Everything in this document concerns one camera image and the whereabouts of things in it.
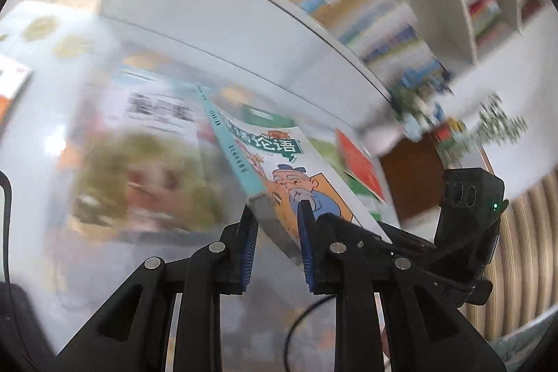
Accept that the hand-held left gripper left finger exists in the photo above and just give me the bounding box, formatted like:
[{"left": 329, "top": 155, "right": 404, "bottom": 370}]
[{"left": 56, "top": 204, "right": 260, "bottom": 372}]

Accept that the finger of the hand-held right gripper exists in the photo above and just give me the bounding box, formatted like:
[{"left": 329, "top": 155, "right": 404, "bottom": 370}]
[{"left": 377, "top": 221, "right": 441, "bottom": 268}]

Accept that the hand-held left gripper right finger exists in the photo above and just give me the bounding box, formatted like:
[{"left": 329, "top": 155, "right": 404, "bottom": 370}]
[{"left": 296, "top": 200, "right": 508, "bottom": 372}]

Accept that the teal spine cartoon sage book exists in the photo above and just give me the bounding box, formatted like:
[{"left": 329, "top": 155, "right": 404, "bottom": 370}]
[{"left": 194, "top": 84, "right": 393, "bottom": 268}]

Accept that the pale green book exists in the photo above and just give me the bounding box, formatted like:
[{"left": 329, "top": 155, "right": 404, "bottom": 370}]
[{"left": 305, "top": 134, "right": 384, "bottom": 225}]

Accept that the green cover book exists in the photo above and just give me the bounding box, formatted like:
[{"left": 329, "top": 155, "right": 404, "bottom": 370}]
[{"left": 242, "top": 104, "right": 297, "bottom": 129}]

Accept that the rabbit illustration book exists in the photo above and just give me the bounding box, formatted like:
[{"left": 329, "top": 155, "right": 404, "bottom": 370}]
[{"left": 70, "top": 64, "right": 227, "bottom": 235}]

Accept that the brown wooden cabinet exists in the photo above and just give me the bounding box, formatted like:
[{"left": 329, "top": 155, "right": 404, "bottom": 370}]
[{"left": 379, "top": 141, "right": 452, "bottom": 221}]

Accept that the beige striped sofa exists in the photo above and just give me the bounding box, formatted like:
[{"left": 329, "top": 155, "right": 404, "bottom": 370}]
[{"left": 464, "top": 150, "right": 558, "bottom": 340}]

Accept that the red and yellow jar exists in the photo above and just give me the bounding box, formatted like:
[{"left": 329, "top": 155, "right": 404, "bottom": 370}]
[{"left": 431, "top": 117, "right": 470, "bottom": 155}]

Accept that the teal cloth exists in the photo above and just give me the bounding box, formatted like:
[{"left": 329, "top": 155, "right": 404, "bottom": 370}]
[{"left": 486, "top": 313, "right": 556, "bottom": 372}]

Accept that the orange and white cartoon book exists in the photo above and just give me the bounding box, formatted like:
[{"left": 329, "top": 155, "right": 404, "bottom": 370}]
[{"left": 0, "top": 54, "right": 33, "bottom": 124}]

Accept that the black cable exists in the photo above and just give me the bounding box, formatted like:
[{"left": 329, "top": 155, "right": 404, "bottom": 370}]
[
  {"left": 0, "top": 169, "right": 14, "bottom": 286},
  {"left": 282, "top": 294, "right": 338, "bottom": 372}
]

